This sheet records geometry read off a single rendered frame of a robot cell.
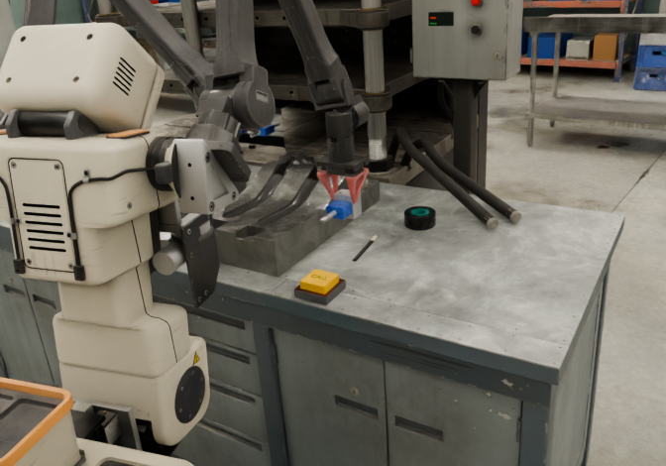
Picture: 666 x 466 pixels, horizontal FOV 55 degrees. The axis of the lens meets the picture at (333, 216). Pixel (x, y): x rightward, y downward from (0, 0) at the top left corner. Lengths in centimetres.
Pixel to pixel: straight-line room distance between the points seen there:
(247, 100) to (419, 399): 72
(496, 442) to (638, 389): 119
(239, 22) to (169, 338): 55
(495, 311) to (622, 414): 116
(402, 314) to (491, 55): 97
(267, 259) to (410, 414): 46
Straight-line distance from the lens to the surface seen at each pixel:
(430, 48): 204
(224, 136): 98
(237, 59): 106
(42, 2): 140
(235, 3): 109
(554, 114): 491
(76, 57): 103
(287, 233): 143
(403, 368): 136
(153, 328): 112
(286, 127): 232
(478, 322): 124
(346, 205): 139
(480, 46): 198
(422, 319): 124
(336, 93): 132
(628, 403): 243
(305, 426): 163
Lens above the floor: 147
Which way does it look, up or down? 23 degrees down
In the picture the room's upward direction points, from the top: 4 degrees counter-clockwise
